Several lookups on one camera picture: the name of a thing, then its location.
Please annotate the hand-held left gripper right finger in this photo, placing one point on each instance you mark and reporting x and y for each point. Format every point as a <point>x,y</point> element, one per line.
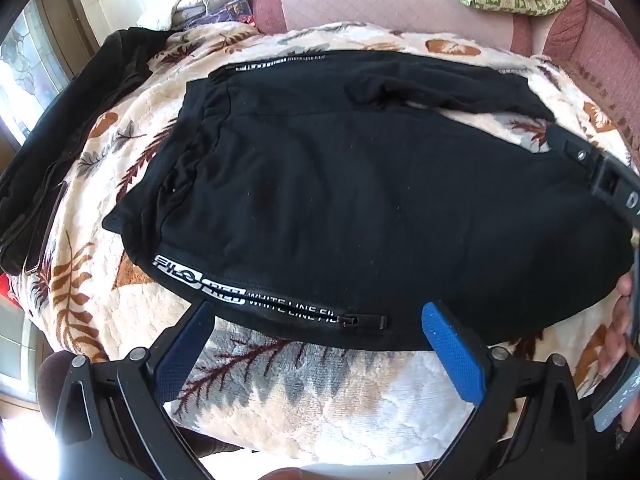
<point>450,355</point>

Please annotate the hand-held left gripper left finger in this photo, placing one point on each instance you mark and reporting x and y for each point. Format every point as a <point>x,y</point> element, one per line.
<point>187,355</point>

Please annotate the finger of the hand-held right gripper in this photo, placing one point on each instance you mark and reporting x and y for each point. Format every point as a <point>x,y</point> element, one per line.
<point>580,152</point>

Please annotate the black pants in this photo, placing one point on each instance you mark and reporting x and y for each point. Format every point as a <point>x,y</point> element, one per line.
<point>350,185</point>

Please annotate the person's right hand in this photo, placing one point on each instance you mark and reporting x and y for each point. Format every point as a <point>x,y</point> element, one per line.
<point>617,330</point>

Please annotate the leaf print blanket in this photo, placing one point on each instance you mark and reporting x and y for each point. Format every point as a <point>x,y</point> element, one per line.
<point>310,400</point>

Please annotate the pink sofa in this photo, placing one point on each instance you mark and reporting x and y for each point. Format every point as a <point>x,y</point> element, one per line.
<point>375,5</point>

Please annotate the black jacket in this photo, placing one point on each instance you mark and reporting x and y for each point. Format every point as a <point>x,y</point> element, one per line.
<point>75,125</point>

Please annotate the window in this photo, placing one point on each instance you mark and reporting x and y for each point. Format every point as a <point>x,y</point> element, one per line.
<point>30,60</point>

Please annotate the colourful printed packet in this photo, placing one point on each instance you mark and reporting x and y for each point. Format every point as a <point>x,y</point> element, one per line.
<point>237,10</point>

